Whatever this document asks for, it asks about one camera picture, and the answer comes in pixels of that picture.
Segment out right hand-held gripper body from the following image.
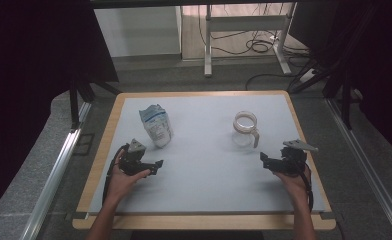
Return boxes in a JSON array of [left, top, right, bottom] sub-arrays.
[[273, 139, 319, 175]]

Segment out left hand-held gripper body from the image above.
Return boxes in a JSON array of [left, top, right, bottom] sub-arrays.
[[118, 138, 152, 176]]

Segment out white and blue pouch bag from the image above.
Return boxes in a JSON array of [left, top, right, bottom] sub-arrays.
[[138, 103, 175, 149]]

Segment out clear glass jar with handle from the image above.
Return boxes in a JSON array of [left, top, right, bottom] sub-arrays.
[[232, 110, 261, 150]]

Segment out person's right hand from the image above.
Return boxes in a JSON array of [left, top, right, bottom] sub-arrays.
[[272, 165, 312, 205]]

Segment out person's left hand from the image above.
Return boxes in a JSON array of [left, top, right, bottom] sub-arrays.
[[105, 153, 151, 204]]

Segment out white table mat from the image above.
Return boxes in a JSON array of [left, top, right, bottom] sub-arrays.
[[88, 94, 327, 215]]

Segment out dark floor grate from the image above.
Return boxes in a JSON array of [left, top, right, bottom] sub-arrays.
[[72, 133, 96, 157]]

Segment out black metal stand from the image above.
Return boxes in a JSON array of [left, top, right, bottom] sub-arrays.
[[289, 59, 356, 132]]

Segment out black tripod stand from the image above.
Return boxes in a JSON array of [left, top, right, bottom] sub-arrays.
[[68, 74, 122, 132]]

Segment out white power strip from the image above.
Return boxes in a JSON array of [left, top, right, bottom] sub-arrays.
[[297, 68, 317, 84]]

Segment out narrow black curtain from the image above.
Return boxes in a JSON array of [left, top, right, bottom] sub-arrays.
[[288, 0, 392, 165]]

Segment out white cabinet panel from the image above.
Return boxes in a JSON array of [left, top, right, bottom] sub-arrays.
[[93, 6, 182, 58]]

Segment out wide black curtain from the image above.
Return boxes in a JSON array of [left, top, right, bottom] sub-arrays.
[[0, 0, 120, 222]]

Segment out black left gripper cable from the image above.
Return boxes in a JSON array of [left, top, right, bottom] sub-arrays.
[[101, 144, 130, 208]]

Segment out aluminium rail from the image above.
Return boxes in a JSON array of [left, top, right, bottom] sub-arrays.
[[18, 101, 92, 240], [326, 98, 392, 240]]

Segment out black floor cables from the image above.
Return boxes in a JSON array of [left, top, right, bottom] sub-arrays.
[[197, 3, 313, 92]]

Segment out white metal desk frame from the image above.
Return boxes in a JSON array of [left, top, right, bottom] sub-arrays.
[[203, 3, 297, 78]]

